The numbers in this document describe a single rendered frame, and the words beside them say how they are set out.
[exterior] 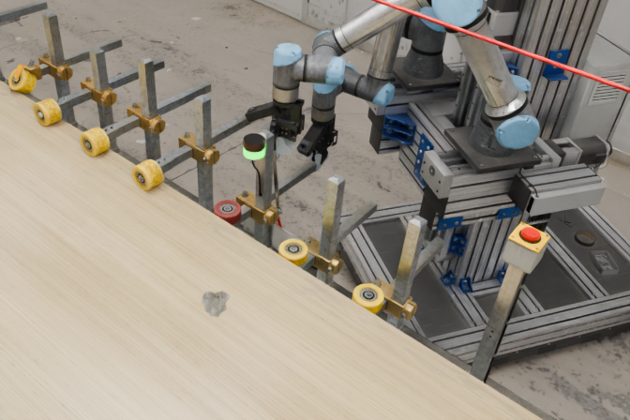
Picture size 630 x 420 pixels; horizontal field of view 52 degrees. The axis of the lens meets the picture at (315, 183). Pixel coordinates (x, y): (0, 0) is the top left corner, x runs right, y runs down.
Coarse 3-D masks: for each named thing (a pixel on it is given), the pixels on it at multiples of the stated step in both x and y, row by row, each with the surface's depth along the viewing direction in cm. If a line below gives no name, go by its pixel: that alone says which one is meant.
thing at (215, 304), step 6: (204, 294) 159; (210, 294) 160; (216, 294) 161; (222, 294) 159; (228, 294) 161; (204, 300) 159; (210, 300) 158; (216, 300) 158; (222, 300) 159; (204, 306) 158; (210, 306) 156; (216, 306) 158; (222, 306) 157; (210, 312) 156; (216, 312) 155
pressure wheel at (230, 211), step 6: (216, 204) 188; (222, 204) 188; (228, 204) 189; (234, 204) 188; (216, 210) 186; (222, 210) 186; (228, 210) 186; (234, 210) 187; (240, 210) 187; (222, 216) 184; (228, 216) 184; (234, 216) 185; (240, 216) 187; (228, 222) 185; (234, 222) 186
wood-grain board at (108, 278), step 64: (0, 128) 211; (64, 128) 214; (0, 192) 186; (64, 192) 188; (128, 192) 190; (0, 256) 166; (64, 256) 168; (128, 256) 169; (192, 256) 171; (256, 256) 173; (0, 320) 150; (64, 320) 151; (128, 320) 153; (192, 320) 154; (256, 320) 156; (320, 320) 157; (0, 384) 137; (64, 384) 138; (128, 384) 139; (192, 384) 140; (256, 384) 141; (320, 384) 143; (384, 384) 144; (448, 384) 145
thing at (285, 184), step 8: (304, 168) 213; (312, 168) 215; (288, 176) 209; (296, 176) 209; (304, 176) 213; (280, 184) 205; (288, 184) 206; (272, 192) 202; (280, 192) 205; (272, 200) 203; (248, 208) 195; (248, 216) 196
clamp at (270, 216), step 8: (248, 192) 199; (240, 200) 196; (248, 200) 196; (256, 208) 193; (272, 208) 194; (256, 216) 195; (264, 216) 193; (272, 216) 193; (264, 224) 195; (272, 224) 195
